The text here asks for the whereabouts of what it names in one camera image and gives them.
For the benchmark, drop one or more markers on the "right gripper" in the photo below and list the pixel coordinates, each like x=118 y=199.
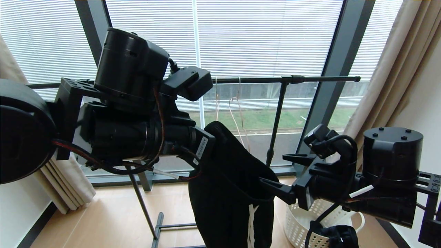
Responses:
x=330 y=182

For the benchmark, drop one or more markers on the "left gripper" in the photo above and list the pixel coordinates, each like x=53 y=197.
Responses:
x=131 y=137

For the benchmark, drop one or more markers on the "black shorts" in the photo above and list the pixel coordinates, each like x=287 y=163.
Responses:
x=224 y=193

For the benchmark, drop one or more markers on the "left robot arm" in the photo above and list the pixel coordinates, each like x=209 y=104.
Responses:
x=24 y=131

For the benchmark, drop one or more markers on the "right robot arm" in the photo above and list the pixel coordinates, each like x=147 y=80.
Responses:
x=392 y=155

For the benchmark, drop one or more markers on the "white laundry basket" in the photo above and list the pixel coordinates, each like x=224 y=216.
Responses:
x=296 y=227

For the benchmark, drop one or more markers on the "pink clothes hanger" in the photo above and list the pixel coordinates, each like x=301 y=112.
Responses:
x=217 y=100
x=240 y=113

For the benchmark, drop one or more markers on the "black clothes rack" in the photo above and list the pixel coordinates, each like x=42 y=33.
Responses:
x=310 y=79

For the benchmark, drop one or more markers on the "beige curtain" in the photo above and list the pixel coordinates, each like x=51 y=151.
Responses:
x=396 y=51
x=69 y=186

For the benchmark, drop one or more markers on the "black garment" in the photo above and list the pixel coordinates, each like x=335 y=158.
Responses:
x=344 y=237

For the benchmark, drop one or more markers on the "window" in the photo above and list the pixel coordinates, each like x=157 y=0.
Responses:
x=262 y=41

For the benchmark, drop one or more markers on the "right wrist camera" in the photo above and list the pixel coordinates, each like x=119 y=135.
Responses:
x=327 y=141

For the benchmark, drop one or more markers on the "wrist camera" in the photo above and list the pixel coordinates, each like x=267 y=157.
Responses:
x=187 y=82
x=327 y=141

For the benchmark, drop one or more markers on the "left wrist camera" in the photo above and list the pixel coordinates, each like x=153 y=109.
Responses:
x=187 y=82

